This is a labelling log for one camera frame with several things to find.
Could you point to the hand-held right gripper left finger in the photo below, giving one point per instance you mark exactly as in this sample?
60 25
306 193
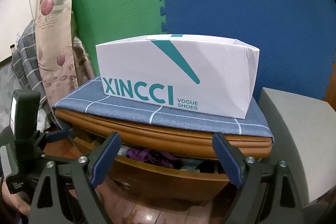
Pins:
105 161

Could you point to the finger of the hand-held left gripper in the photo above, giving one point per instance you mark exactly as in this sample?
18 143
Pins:
56 135

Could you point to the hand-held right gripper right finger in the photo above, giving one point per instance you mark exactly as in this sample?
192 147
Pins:
228 161

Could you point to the white underwear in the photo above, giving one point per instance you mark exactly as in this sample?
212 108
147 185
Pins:
122 151

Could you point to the purple underwear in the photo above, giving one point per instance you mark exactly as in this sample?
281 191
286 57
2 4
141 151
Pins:
149 155

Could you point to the wooden drawer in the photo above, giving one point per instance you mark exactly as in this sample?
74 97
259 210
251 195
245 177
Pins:
157 182

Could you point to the white shoe box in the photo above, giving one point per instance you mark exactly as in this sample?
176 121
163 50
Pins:
178 74

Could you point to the pale patterned underwear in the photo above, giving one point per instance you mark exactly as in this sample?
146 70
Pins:
187 169

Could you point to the blue checked cloth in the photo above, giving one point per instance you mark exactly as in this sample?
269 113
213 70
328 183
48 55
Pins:
86 100

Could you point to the grey plaid blanket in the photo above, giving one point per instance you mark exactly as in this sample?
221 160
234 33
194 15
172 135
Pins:
27 61

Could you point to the wooden nightstand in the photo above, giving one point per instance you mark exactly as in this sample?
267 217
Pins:
162 134

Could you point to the grey cabinet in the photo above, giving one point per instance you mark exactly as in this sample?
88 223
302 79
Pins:
302 140

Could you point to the beige patterned cloth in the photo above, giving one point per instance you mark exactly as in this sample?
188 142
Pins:
82 58

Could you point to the floral beige pillow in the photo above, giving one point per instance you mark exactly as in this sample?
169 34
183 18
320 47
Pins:
55 29

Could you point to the brown cardboard panel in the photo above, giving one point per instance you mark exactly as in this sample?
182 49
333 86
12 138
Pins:
330 87

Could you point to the green foam mat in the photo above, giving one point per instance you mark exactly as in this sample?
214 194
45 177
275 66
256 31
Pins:
115 8

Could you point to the blue foam mat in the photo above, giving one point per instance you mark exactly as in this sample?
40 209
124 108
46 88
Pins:
249 3

